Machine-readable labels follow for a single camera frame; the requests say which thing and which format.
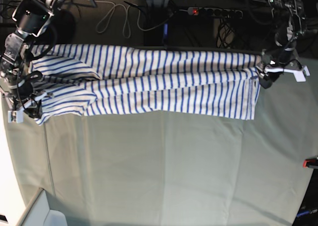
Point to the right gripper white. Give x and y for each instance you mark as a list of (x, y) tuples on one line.
[(31, 106)]

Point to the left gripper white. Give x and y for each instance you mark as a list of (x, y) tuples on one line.
[(270, 68)]

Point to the blue white striped t-shirt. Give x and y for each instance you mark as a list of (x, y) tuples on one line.
[(87, 80)]

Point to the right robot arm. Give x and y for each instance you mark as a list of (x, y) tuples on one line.
[(32, 18)]

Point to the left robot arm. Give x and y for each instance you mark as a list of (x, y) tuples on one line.
[(290, 23)]

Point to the red black right clamp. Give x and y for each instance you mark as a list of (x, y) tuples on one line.
[(311, 163)]

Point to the black round stand base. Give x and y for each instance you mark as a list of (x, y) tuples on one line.
[(64, 24)]

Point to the black power strip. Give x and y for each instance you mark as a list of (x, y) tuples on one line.
[(212, 12)]

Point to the light grey plastic bin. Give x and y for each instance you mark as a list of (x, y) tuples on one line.
[(39, 213)]

